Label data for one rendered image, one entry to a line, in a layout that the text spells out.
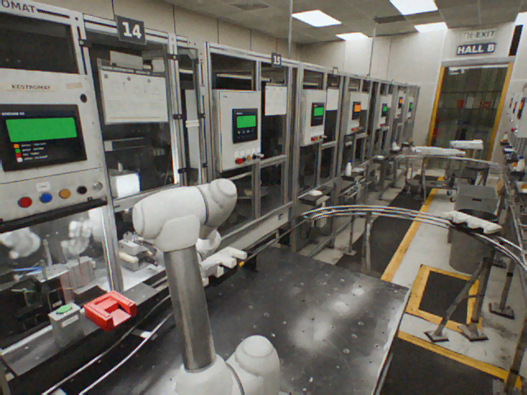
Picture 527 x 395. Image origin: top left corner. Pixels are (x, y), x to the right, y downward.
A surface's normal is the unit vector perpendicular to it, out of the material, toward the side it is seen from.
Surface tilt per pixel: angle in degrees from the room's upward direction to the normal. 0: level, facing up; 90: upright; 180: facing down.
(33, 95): 90
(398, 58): 90
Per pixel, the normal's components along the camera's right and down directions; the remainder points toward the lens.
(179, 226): 0.56, 0.07
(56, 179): 0.83, 0.18
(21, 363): 0.01, -0.95
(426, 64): -0.55, 0.25
